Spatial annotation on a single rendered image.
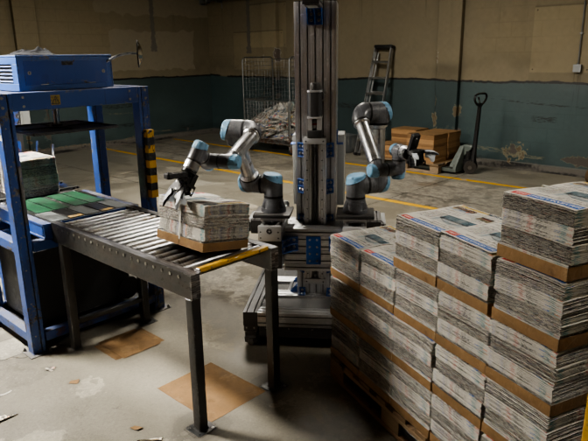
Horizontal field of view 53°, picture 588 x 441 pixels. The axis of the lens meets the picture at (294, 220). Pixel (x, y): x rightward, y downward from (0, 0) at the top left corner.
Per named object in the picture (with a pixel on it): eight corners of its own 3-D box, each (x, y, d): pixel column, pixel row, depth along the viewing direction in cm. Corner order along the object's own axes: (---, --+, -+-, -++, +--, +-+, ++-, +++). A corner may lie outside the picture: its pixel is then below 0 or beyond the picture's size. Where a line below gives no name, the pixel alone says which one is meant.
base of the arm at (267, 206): (263, 206, 368) (262, 192, 365) (287, 207, 366) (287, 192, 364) (259, 213, 353) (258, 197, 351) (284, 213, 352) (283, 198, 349)
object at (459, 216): (463, 206, 268) (463, 204, 267) (510, 221, 243) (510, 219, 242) (395, 216, 252) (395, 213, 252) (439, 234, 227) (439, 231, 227)
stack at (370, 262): (386, 359, 347) (390, 223, 324) (545, 484, 245) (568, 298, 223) (328, 374, 331) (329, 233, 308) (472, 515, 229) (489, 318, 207)
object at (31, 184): (60, 192, 426) (56, 156, 419) (19, 199, 405) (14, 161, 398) (38, 185, 451) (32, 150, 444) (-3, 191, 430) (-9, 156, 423)
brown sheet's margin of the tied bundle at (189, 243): (248, 248, 296) (248, 239, 296) (202, 253, 276) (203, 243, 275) (227, 241, 307) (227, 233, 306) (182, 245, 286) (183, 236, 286)
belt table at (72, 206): (140, 217, 393) (138, 203, 390) (44, 240, 347) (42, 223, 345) (87, 201, 439) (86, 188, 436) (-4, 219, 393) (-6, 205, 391)
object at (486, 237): (514, 221, 243) (514, 219, 242) (571, 240, 217) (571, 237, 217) (440, 233, 228) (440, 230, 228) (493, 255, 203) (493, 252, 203)
